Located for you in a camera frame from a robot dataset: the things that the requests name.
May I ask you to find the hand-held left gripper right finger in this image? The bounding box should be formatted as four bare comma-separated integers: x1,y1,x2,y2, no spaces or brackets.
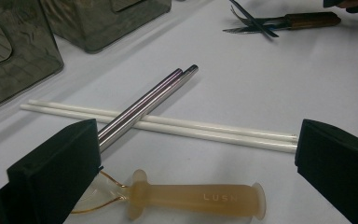
294,119,358,224

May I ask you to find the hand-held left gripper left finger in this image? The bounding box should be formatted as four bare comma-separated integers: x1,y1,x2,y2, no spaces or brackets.
7,119,103,224

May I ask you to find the wooden handled table knife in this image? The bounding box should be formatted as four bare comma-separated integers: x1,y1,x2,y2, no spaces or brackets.
222,11,343,35

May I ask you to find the metal fork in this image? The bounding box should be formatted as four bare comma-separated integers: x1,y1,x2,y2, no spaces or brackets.
229,5,288,27

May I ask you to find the white chopstick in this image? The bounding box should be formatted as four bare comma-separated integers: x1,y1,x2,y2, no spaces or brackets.
27,98,299,144
20,104,298,154

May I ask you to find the smoky transparent plastic bin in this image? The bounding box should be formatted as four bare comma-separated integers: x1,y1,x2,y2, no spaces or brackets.
39,0,172,54
0,0,65,116

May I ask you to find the amber handled wire utensil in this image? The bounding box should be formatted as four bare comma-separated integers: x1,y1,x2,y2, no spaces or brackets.
69,168,267,222

